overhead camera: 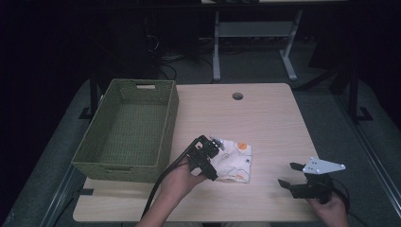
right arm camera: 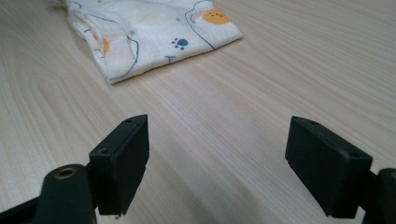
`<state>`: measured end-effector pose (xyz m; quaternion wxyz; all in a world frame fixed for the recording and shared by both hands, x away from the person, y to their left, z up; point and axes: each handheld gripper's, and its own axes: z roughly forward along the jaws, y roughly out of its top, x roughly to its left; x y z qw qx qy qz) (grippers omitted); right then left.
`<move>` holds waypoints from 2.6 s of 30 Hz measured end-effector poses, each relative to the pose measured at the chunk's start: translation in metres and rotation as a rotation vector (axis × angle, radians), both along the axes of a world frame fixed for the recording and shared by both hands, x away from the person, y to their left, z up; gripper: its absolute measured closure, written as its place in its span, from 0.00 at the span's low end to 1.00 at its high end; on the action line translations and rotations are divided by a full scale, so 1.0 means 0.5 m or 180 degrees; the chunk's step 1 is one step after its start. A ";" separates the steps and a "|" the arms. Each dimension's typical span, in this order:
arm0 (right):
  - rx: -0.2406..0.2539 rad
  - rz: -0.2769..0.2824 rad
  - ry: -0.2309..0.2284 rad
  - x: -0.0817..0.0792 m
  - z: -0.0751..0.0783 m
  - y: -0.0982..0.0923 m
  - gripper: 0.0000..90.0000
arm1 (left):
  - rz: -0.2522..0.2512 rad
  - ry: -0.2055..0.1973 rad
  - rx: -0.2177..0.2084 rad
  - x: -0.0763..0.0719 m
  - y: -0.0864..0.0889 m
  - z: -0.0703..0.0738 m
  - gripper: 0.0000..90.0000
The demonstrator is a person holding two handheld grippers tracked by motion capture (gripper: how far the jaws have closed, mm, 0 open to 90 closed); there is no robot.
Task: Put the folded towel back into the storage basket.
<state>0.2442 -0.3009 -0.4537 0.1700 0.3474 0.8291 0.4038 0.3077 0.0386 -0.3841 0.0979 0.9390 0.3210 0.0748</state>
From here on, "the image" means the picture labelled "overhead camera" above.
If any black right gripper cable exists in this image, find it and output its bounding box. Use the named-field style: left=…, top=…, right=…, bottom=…
left=327, top=177, right=371, bottom=227

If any black metal stand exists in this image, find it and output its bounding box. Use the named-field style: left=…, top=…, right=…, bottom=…
left=78, top=67, right=107, bottom=121
left=329, top=64, right=375, bottom=125

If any bundle of floor cables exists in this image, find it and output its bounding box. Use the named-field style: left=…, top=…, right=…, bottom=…
left=143, top=15, right=218, bottom=81

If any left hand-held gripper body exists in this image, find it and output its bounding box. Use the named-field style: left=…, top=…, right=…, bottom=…
left=187, top=134, right=225, bottom=178

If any green woven basket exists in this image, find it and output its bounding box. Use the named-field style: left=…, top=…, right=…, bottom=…
left=71, top=78, right=180, bottom=184

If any grey metal desk frame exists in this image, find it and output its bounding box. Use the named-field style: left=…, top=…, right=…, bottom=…
left=211, top=9, right=305, bottom=83

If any person's right hand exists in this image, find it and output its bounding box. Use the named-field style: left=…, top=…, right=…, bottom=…
left=306, top=190, right=350, bottom=221

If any white patterned cloth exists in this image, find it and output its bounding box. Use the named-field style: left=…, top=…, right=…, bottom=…
left=209, top=138, right=253, bottom=184

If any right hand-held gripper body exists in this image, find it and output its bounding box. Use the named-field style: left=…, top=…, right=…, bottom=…
left=288, top=156, right=347, bottom=204

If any person's left hand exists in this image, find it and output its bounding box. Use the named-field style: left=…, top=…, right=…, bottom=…
left=158, top=157, right=207, bottom=203

